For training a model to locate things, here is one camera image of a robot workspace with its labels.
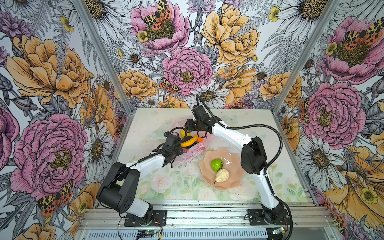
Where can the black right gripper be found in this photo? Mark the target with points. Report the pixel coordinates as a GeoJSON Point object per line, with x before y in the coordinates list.
{"type": "Point", "coordinates": [189, 125]}

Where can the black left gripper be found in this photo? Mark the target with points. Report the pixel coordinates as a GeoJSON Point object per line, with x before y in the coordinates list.
{"type": "Point", "coordinates": [180, 150]}

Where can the pink printed plastic bag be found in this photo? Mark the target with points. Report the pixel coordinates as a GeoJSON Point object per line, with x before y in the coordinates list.
{"type": "Point", "coordinates": [190, 155]}

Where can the pale fake garlic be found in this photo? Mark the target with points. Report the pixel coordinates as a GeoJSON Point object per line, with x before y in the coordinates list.
{"type": "Point", "coordinates": [222, 176]}

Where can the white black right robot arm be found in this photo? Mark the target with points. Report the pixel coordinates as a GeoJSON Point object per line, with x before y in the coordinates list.
{"type": "Point", "coordinates": [254, 160]}

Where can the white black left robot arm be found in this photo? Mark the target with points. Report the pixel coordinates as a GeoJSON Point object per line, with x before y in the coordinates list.
{"type": "Point", "coordinates": [119, 188]}

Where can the yellow fake banana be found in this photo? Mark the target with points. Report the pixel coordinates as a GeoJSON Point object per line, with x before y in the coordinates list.
{"type": "Point", "coordinates": [189, 141]}

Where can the dark fake grape bunch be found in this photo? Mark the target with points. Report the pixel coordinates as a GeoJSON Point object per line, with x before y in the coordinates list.
{"type": "Point", "coordinates": [196, 146]}

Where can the pink round plate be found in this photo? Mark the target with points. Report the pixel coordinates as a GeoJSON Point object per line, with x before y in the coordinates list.
{"type": "Point", "coordinates": [232, 163]}

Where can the green circuit board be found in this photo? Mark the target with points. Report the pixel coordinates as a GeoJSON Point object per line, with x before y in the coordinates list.
{"type": "Point", "coordinates": [147, 234]}

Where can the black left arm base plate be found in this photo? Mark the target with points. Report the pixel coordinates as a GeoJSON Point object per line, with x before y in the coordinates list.
{"type": "Point", "coordinates": [154, 218]}

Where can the aluminium front rail frame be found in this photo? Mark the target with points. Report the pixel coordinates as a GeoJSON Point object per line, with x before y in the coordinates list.
{"type": "Point", "coordinates": [209, 221]}

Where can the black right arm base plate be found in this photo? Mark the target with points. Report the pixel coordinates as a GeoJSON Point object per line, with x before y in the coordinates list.
{"type": "Point", "coordinates": [258, 217]}

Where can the aluminium left corner post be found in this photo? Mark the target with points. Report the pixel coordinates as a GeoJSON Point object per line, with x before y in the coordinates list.
{"type": "Point", "coordinates": [95, 37]}

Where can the aluminium corner post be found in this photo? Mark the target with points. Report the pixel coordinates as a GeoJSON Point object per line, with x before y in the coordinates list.
{"type": "Point", "coordinates": [95, 37]}
{"type": "Point", "coordinates": [313, 38]}

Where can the aluminium right corner post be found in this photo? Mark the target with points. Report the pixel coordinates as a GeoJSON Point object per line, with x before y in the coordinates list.
{"type": "Point", "coordinates": [313, 38]}

